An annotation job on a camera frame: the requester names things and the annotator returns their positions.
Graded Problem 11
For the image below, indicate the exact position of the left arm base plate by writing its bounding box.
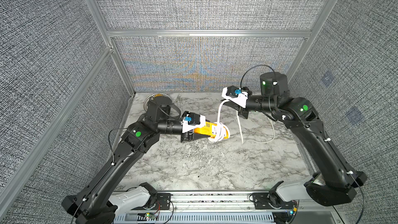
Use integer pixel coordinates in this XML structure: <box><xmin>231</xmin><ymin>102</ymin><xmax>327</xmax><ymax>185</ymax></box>
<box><xmin>127</xmin><ymin>183</ymin><xmax>172</xmax><ymax>211</ymax></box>

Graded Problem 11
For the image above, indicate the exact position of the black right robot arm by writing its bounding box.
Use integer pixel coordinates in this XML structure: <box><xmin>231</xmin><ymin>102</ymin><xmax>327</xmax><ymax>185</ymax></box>
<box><xmin>238</xmin><ymin>72</ymin><xmax>368</xmax><ymax>208</ymax></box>

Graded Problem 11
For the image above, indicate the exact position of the white slotted cable duct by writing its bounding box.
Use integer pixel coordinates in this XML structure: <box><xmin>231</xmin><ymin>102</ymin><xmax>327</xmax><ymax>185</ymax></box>
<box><xmin>114</xmin><ymin>212</ymin><xmax>276</xmax><ymax>224</ymax></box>

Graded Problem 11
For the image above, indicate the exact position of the orange power strip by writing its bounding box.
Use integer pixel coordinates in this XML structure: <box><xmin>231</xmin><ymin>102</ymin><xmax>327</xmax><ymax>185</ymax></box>
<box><xmin>194</xmin><ymin>122</ymin><xmax>230</xmax><ymax>142</ymax></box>

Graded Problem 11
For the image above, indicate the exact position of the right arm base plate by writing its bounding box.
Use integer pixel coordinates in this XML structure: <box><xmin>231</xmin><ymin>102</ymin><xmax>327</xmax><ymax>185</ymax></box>
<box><xmin>248</xmin><ymin>180</ymin><xmax>296</xmax><ymax>210</ymax></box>

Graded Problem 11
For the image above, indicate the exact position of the white patterned bowl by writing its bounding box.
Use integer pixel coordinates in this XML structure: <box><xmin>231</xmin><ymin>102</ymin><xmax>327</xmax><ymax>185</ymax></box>
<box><xmin>143</xmin><ymin>93</ymin><xmax>172</xmax><ymax>112</ymax></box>

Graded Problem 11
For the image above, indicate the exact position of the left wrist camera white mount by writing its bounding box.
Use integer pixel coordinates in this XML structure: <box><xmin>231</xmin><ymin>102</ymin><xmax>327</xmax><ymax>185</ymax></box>
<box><xmin>182</xmin><ymin>111</ymin><xmax>206</xmax><ymax>133</ymax></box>

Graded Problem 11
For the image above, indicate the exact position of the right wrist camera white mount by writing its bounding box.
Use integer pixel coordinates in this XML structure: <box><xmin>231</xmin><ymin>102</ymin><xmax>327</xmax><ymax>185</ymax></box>
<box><xmin>222</xmin><ymin>86</ymin><xmax>248</xmax><ymax>108</ymax></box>

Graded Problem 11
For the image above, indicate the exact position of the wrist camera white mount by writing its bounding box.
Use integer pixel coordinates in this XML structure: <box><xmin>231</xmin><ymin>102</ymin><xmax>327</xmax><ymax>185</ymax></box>
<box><xmin>222</xmin><ymin>86</ymin><xmax>248</xmax><ymax>108</ymax></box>
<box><xmin>182</xmin><ymin>111</ymin><xmax>206</xmax><ymax>133</ymax></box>

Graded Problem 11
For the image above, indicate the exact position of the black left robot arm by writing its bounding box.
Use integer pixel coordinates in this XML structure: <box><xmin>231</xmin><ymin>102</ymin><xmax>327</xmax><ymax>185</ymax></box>
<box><xmin>62</xmin><ymin>94</ymin><xmax>212</xmax><ymax>224</ymax></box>

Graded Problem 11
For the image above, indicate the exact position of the aluminium front rail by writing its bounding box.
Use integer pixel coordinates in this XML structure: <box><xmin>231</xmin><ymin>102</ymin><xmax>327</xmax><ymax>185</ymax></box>
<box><xmin>108</xmin><ymin>190</ymin><xmax>340</xmax><ymax>214</ymax></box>

